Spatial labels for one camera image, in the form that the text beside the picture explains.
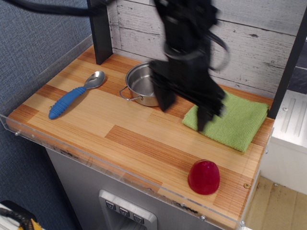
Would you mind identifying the blue-handled metal spoon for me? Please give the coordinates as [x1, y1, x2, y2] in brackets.
[48, 70, 106, 119]

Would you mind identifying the left black vertical post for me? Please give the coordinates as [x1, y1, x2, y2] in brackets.
[90, 5, 113, 65]

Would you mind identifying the clear acrylic table guard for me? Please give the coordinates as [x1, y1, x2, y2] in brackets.
[0, 37, 273, 230]

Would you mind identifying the green folded cloth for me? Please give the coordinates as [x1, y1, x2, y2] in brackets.
[181, 91, 270, 153]

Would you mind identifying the red dome-shaped object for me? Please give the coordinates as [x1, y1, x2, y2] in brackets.
[188, 160, 220, 195]

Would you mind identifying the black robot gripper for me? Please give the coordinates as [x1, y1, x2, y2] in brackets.
[150, 48, 225, 131]

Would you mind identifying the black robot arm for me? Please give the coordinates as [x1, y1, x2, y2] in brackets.
[150, 0, 226, 132]

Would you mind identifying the white toy appliance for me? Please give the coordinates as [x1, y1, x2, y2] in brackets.
[260, 90, 307, 194]

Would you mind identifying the small steel pot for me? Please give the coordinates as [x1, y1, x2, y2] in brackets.
[119, 62, 158, 107]

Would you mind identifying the right black vertical post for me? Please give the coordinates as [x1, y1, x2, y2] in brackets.
[268, 9, 307, 119]

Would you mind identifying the grey toy fridge cabinet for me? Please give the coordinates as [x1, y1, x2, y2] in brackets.
[45, 146, 226, 230]

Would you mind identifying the black vertical post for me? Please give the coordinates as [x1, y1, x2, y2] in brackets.
[268, 9, 307, 119]
[90, 5, 113, 65]

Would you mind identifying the yellow object at corner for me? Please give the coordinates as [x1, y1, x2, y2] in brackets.
[22, 219, 43, 230]

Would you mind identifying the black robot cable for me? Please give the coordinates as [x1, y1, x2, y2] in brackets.
[0, 0, 108, 17]

